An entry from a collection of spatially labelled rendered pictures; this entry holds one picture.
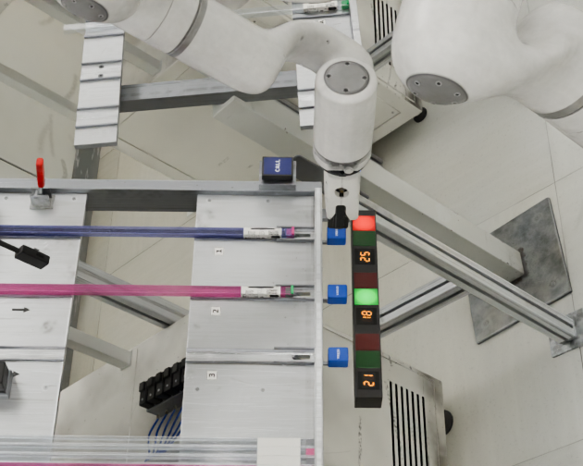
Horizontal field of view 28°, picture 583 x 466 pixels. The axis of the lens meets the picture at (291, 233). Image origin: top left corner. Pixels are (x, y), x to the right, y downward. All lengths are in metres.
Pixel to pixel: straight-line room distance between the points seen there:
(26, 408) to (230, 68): 0.58
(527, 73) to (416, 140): 1.78
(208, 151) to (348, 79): 1.51
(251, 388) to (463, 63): 0.71
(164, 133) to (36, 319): 1.27
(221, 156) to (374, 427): 1.05
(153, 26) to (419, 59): 0.42
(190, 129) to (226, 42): 1.49
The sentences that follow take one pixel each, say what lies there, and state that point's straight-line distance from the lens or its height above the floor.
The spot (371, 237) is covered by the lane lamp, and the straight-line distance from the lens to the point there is 1.86.
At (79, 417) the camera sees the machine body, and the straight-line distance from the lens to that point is 2.46.
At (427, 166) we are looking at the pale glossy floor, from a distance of 2.90.
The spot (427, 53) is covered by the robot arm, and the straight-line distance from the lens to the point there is 1.16.
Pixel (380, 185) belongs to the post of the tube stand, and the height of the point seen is 0.45.
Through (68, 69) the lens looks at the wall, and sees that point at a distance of 4.62.
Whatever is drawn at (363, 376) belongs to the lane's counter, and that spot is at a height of 0.66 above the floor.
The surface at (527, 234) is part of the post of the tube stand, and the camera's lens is 2.56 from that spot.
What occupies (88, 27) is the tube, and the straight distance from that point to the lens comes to 2.11.
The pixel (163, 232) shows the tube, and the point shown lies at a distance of 1.84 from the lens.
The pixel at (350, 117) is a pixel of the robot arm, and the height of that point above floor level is 0.91.
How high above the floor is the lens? 1.76
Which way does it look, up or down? 33 degrees down
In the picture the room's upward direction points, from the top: 62 degrees counter-clockwise
